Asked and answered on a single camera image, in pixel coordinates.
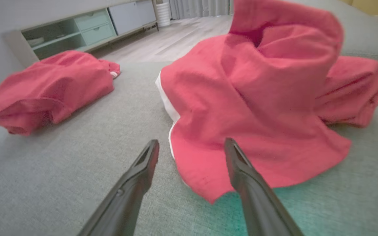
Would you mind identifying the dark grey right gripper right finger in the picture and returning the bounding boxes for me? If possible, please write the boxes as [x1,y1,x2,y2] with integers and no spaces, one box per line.
[224,138,305,236]

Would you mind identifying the low grey TV cabinet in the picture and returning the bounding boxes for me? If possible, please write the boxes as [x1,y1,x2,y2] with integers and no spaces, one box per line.
[4,0,159,68]

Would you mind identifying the pale green drawer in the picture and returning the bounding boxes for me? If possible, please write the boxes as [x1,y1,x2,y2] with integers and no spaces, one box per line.
[81,24,116,46]
[74,9,111,31]

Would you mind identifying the white ribbed vase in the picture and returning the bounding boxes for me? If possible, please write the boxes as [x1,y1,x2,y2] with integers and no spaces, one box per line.
[156,2,171,27]

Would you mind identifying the grey sofa cushion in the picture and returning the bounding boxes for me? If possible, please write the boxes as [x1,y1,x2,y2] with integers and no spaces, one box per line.
[287,0,378,68]

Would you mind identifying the red garment broad white band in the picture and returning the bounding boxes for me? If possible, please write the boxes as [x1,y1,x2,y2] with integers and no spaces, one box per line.
[155,0,378,204]

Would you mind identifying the grey fabric sofa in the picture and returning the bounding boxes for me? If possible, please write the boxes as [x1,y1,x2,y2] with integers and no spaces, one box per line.
[0,61,378,236]

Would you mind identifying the red garment thin white stripes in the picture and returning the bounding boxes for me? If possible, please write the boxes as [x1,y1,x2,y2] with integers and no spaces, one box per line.
[0,50,121,136]

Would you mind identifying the grey cabinet door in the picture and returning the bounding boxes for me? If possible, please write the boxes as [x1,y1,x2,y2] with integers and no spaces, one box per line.
[109,0,157,36]

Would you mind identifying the grey curtain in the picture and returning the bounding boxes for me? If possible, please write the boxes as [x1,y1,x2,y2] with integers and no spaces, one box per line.
[169,0,234,20]

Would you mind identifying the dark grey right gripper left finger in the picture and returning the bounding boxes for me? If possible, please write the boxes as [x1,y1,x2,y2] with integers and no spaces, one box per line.
[77,139,160,236]

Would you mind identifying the yellow cushion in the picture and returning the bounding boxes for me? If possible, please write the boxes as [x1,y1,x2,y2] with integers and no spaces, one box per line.
[350,0,378,31]

